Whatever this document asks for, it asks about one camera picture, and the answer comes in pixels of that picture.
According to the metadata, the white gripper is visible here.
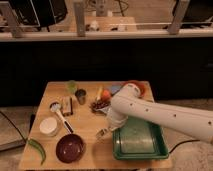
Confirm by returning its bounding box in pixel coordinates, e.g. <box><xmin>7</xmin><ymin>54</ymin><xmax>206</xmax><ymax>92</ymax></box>
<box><xmin>107</xmin><ymin>109</ymin><xmax>126</xmax><ymax>131</ymax></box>

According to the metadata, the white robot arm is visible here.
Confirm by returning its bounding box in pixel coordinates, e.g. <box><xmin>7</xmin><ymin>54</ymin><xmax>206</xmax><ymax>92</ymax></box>
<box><xmin>107</xmin><ymin>83</ymin><xmax>213</xmax><ymax>144</ymax></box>

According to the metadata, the brown food pile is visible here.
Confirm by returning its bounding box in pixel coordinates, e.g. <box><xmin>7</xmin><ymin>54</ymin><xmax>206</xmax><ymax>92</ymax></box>
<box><xmin>90</xmin><ymin>100</ymin><xmax>110</xmax><ymax>114</ymax></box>

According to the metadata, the orange fruit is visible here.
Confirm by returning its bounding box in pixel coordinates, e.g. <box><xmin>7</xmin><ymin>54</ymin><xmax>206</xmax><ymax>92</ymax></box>
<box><xmin>101</xmin><ymin>90</ymin><xmax>111</xmax><ymax>100</ymax></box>

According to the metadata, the green plastic tray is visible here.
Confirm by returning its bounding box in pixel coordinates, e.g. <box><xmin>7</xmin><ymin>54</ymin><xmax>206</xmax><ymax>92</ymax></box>
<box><xmin>113</xmin><ymin>117</ymin><xmax>169</xmax><ymax>160</ymax></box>

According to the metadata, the blue plate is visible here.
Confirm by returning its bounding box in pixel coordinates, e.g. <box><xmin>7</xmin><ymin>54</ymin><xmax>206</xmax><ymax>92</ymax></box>
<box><xmin>109</xmin><ymin>85</ymin><xmax>121</xmax><ymax>95</ymax></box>

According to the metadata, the yellow banana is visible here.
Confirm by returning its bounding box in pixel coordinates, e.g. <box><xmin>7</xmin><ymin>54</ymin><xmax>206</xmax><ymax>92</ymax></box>
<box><xmin>96</xmin><ymin>86</ymin><xmax>103</xmax><ymax>101</ymax></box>

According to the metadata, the metal cup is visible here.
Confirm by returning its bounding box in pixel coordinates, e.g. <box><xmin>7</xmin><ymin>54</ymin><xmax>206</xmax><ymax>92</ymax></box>
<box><xmin>75</xmin><ymin>89</ymin><xmax>86</xmax><ymax>105</ymax></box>

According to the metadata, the wooden table board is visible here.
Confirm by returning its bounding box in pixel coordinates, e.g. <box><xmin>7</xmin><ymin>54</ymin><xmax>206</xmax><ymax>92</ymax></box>
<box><xmin>19</xmin><ymin>82</ymin><xmax>172</xmax><ymax>170</ymax></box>

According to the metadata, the orange bowl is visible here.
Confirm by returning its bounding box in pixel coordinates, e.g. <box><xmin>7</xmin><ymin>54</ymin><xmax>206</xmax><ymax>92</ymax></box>
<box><xmin>122</xmin><ymin>80</ymin><xmax>146</xmax><ymax>98</ymax></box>

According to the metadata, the wooden block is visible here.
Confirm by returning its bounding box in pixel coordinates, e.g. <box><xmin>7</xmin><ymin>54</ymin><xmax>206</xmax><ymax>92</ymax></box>
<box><xmin>62</xmin><ymin>96</ymin><xmax>73</xmax><ymax>116</ymax></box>

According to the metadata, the dark purple bowl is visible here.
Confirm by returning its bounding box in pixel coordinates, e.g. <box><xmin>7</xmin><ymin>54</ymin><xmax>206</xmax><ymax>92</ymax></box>
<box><xmin>56</xmin><ymin>134</ymin><xmax>85</xmax><ymax>163</ymax></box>

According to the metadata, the green cup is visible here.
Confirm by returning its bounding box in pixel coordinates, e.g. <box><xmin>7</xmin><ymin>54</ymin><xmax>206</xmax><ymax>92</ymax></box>
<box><xmin>67</xmin><ymin>80</ymin><xmax>77</xmax><ymax>94</ymax></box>

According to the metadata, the white round container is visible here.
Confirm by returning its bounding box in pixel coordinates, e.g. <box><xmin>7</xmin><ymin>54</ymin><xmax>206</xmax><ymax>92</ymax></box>
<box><xmin>39</xmin><ymin>117</ymin><xmax>58</xmax><ymax>136</ymax></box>

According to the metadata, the green chili pepper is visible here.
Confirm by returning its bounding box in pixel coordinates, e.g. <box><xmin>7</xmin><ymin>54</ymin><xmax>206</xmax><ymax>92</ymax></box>
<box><xmin>28</xmin><ymin>139</ymin><xmax>46</xmax><ymax>164</ymax></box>

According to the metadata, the white handled brush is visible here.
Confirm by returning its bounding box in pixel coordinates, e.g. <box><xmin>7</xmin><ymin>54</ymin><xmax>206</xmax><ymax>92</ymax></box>
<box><xmin>50</xmin><ymin>102</ymin><xmax>73</xmax><ymax>133</ymax></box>

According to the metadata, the black cable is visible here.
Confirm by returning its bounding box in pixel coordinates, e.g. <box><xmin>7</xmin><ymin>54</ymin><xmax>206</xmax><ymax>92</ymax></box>
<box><xmin>0</xmin><ymin>110</ymin><xmax>28</xmax><ymax>141</ymax></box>

